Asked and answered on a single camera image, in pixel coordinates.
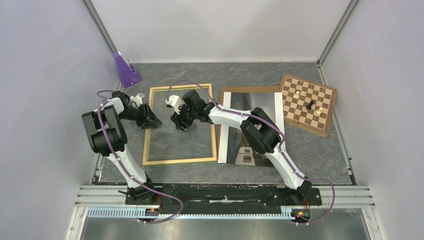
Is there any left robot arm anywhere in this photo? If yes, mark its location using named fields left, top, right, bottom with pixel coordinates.
left=81, top=91, right=162, bottom=205

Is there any brown frame backing board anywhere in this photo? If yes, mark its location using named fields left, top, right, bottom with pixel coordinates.
left=218, top=85, right=282, bottom=147

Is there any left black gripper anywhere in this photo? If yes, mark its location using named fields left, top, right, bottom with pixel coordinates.
left=118, top=102, right=163, bottom=130

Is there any black chess piece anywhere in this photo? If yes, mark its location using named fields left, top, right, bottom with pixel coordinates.
left=306, top=100, right=315, bottom=110

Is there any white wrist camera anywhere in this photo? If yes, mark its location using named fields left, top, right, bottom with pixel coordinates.
left=129, top=93, right=145, bottom=108
left=165, top=95, right=185, bottom=115

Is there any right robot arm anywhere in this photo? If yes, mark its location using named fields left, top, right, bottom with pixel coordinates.
left=165, top=90, right=312, bottom=204

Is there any white slotted cable duct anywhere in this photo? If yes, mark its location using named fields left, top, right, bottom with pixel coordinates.
left=86, top=207, right=303, bottom=221

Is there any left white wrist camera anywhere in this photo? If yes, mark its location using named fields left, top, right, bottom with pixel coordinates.
left=129, top=93, right=145, bottom=108

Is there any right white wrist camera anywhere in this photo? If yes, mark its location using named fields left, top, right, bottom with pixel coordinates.
left=165, top=95, right=185, bottom=115

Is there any wooden chessboard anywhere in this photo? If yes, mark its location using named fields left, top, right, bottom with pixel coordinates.
left=278, top=74, right=338, bottom=137

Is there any landscape photo print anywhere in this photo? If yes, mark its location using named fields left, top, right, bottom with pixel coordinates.
left=218, top=90, right=285, bottom=167

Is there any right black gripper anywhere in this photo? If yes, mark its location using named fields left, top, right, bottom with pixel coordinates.
left=171, top=101, right=198, bottom=132

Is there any clear acrylic sheet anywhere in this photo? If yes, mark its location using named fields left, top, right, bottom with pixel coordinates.
left=147, top=86, right=215, bottom=163

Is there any purple plastic stand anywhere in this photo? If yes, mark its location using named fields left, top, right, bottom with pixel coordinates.
left=113, top=51, right=142, bottom=88

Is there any light wooden picture frame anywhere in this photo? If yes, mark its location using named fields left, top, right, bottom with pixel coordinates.
left=142, top=83, right=219, bottom=166

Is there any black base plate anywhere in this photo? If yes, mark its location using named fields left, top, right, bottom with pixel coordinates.
left=124, top=183, right=322, bottom=215

